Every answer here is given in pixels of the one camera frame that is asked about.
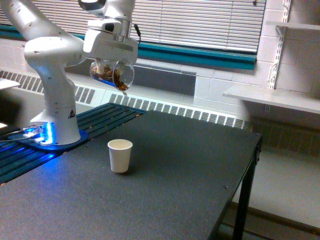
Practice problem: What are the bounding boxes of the white object left edge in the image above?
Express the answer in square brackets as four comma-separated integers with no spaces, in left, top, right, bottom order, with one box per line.
[0,78,20,90]

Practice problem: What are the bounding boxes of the teal window sill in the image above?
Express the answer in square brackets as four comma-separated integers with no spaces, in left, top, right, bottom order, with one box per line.
[0,25,256,75]

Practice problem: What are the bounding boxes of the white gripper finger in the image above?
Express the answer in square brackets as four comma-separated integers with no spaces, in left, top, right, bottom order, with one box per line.
[96,58,109,75]

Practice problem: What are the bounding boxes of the black table frame leg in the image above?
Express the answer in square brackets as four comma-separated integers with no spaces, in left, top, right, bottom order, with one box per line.
[199,128,262,240]

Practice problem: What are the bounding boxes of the clear plastic cup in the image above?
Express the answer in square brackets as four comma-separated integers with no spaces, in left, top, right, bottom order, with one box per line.
[89,58,135,92]

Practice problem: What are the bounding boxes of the lower white wall shelf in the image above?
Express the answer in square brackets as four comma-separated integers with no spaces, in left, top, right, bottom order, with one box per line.
[222,85,320,114]

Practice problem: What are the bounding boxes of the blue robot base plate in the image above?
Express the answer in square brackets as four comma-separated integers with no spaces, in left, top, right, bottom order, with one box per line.
[8,130,89,152]

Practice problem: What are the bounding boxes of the white window blinds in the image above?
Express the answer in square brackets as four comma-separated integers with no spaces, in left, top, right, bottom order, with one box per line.
[0,0,266,53]

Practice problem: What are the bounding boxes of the upper white wall shelf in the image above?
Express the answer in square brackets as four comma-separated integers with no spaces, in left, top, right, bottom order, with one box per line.
[266,21,320,31]

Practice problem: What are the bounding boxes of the white baseboard radiator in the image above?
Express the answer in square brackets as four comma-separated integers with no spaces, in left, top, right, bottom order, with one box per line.
[0,69,253,131]

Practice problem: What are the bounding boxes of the black cable at base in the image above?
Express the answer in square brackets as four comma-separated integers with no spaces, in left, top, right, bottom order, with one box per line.
[0,127,28,144]

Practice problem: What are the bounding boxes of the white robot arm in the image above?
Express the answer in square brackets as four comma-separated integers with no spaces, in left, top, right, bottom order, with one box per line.
[0,0,139,146]

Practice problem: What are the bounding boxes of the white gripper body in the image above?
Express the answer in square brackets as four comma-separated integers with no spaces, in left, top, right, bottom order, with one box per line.
[83,19,138,64]

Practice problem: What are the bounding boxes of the white paper cup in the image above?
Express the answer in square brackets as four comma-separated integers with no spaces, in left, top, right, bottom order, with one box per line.
[107,139,133,174]

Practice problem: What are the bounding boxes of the brown nuts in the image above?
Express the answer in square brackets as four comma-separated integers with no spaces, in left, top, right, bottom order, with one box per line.
[89,61,130,92]

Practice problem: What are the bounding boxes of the white wall shelf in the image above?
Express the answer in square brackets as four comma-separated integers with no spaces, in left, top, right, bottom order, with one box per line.
[266,21,320,31]
[222,85,320,114]

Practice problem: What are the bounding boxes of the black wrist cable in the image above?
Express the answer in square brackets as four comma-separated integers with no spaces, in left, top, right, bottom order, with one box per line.
[133,23,142,42]

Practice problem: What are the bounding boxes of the white shelf rail bracket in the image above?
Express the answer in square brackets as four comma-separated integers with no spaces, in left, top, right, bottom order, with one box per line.
[268,0,292,90]

